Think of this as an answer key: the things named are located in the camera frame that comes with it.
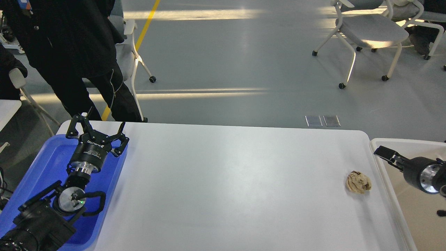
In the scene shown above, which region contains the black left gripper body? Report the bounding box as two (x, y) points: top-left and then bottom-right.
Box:
(67, 131), (118, 174)

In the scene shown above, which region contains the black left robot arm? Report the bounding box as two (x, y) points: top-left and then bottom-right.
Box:
(1, 115), (129, 251)

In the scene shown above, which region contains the white grey chair left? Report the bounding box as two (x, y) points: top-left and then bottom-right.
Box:
(84, 0), (156, 122)

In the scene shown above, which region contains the left metal floor plate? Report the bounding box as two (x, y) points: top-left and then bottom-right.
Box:
(305, 115), (322, 127)

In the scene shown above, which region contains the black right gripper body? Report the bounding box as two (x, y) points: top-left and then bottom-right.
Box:
(400, 157), (445, 194)

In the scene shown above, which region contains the person in black clothes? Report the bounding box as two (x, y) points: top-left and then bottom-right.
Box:
(1, 0), (143, 122)

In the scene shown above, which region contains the blue plastic tray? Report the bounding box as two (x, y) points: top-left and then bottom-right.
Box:
(0, 135), (127, 251)

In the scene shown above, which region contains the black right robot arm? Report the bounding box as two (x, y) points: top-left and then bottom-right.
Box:
(373, 146), (446, 198)

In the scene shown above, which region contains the brown paper ball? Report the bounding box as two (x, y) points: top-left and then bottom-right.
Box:
(346, 170), (372, 194)

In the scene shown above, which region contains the white grey chair right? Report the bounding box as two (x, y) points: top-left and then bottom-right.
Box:
(312, 0), (409, 89)

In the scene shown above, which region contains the white side table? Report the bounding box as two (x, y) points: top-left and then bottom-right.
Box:
(0, 99), (22, 130)

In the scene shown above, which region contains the white grey chair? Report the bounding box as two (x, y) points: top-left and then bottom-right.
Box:
(312, 0), (409, 89)
(84, 0), (156, 122)

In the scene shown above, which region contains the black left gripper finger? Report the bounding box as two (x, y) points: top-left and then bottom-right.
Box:
(65, 113), (94, 141)
(106, 121), (129, 157)

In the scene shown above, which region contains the white chair far right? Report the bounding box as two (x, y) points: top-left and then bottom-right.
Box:
(383, 0), (445, 60)

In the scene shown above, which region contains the right metal floor plate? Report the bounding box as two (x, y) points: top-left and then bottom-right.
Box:
(323, 115), (341, 127)

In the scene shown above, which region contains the white plastic bin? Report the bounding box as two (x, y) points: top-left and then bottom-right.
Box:
(371, 138), (446, 251)

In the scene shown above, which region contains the metal floor plate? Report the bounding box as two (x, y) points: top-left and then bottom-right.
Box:
(323, 115), (341, 127)
(305, 115), (322, 127)

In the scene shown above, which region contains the seated person in black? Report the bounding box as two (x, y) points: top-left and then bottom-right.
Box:
(405, 0), (446, 55)

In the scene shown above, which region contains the white chair far left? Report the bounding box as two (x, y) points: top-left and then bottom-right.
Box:
(0, 45), (60, 136)

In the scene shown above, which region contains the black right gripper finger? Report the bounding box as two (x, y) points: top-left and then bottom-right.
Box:
(373, 146), (408, 172)

